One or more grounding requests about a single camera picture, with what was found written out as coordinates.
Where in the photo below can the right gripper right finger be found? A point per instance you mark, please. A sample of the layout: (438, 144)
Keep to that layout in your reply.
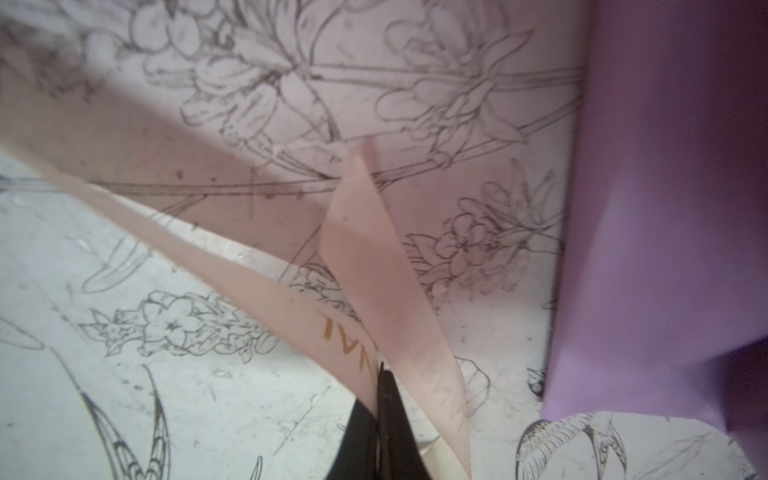
(399, 457)

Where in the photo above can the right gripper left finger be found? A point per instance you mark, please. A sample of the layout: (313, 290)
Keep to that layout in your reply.
(356, 458)

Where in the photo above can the cream ribbon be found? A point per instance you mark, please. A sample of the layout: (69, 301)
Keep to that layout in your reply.
(392, 321)

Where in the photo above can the purple pink wrapping paper sheet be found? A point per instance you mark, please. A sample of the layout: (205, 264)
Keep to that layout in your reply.
(662, 300)

